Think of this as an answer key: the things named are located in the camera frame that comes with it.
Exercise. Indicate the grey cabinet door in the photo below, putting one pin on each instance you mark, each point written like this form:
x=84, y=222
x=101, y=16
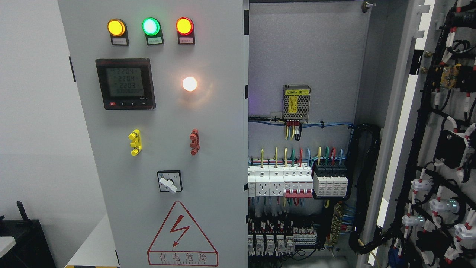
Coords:
x=422, y=202
x=213, y=180

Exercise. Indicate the metal mesh power supply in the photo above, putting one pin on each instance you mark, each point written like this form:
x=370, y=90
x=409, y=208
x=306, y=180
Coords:
x=296, y=100

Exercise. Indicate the white glowing indicator light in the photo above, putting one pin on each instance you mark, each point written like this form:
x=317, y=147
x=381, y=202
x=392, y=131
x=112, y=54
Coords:
x=189, y=84

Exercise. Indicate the white socket breaker row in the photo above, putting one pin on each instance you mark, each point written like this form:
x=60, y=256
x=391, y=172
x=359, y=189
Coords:
x=280, y=181

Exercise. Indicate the black white surge protector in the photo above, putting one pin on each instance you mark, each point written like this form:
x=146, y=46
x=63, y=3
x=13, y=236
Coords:
x=329, y=181

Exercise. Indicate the red indicator light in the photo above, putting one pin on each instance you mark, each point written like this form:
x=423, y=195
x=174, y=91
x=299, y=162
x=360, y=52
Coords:
x=184, y=26

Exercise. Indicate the red high voltage warning sticker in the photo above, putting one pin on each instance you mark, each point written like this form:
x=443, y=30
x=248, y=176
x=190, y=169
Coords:
x=181, y=242

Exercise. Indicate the black digital power meter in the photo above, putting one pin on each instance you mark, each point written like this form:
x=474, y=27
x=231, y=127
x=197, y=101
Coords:
x=126, y=84

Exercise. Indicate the green indicator light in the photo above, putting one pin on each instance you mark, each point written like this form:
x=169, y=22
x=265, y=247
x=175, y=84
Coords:
x=150, y=26

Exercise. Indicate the yellow indicator light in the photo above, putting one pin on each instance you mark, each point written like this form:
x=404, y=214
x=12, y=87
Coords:
x=116, y=27

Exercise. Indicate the black box on left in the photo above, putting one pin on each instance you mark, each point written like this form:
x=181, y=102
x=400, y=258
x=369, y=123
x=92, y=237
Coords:
x=31, y=249

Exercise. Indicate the red terminal post block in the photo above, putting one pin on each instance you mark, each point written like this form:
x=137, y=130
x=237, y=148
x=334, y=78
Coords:
x=194, y=142

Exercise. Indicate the white rotary selector switch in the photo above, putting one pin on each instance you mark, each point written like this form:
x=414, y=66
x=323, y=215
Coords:
x=170, y=181

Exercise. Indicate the yellow terminal post block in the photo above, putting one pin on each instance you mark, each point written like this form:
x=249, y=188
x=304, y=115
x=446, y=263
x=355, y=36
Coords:
x=136, y=143

